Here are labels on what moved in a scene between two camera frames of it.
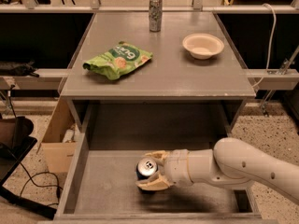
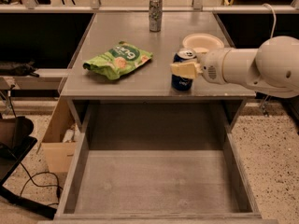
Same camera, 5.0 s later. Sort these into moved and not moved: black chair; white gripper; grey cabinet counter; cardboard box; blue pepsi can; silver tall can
Moved: white gripper; blue pepsi can
Not moved: cardboard box; silver tall can; black chair; grey cabinet counter
